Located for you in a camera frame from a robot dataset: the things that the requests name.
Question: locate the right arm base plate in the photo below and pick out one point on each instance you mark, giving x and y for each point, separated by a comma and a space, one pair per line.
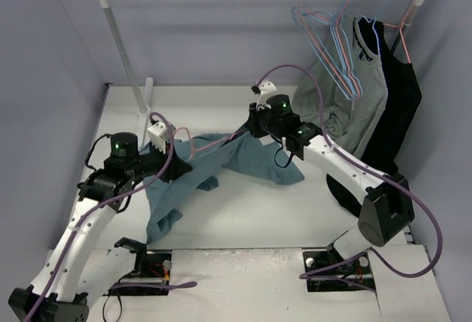
333, 277

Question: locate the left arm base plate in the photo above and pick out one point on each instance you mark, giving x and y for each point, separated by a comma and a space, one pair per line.
152, 267

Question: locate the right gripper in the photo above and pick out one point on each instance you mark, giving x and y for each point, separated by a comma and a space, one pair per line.
253, 122

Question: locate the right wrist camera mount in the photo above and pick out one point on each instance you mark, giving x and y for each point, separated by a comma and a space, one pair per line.
264, 90

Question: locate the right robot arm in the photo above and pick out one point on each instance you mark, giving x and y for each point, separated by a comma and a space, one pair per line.
385, 208

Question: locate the black tank top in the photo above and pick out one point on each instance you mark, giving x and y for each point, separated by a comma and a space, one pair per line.
404, 97

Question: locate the pink hanger at rack end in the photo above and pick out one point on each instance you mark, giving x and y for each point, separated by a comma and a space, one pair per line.
403, 31

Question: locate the grey sweatshirt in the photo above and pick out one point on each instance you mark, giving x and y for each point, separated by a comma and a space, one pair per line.
349, 123

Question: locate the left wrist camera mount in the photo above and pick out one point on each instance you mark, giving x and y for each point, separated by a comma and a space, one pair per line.
159, 135

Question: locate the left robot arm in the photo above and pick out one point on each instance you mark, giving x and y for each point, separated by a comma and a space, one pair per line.
65, 289

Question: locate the blue t shirt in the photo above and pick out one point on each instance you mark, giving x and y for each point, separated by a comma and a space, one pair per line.
244, 154

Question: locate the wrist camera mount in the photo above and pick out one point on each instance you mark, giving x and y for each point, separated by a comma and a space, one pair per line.
264, 90
159, 135

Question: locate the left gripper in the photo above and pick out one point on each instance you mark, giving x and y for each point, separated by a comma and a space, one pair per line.
176, 167

